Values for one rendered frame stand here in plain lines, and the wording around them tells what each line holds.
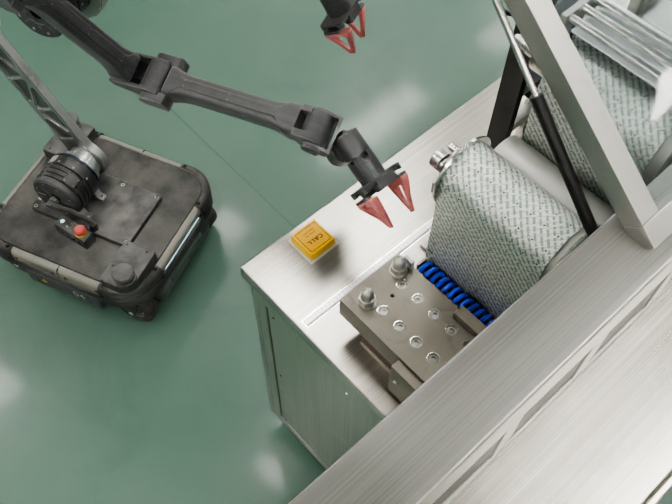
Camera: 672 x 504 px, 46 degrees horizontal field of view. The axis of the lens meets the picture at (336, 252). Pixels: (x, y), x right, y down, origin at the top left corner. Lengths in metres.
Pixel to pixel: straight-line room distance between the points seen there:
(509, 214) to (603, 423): 0.44
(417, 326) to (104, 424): 1.36
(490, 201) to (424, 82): 2.00
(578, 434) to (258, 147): 2.25
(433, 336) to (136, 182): 1.50
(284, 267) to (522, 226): 0.60
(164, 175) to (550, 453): 1.97
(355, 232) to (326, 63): 1.69
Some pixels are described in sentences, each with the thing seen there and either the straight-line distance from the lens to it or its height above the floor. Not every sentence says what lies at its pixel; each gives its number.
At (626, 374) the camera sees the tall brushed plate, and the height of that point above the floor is 1.44.
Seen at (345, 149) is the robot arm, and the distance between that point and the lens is 1.57.
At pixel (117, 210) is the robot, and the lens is 2.69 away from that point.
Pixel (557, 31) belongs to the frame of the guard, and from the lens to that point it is 0.87.
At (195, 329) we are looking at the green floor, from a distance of 2.70.
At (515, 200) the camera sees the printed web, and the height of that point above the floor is 1.31.
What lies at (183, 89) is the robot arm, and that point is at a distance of 1.70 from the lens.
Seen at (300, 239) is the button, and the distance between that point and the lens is 1.75.
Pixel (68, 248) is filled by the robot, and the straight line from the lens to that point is 2.67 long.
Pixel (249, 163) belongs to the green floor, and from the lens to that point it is 3.06.
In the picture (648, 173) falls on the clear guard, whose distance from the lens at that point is 0.95.
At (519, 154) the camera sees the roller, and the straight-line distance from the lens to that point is 1.53.
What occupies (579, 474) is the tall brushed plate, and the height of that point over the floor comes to 1.44.
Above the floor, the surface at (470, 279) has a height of 1.08.
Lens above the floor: 2.39
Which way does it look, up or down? 58 degrees down
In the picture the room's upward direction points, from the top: 1 degrees clockwise
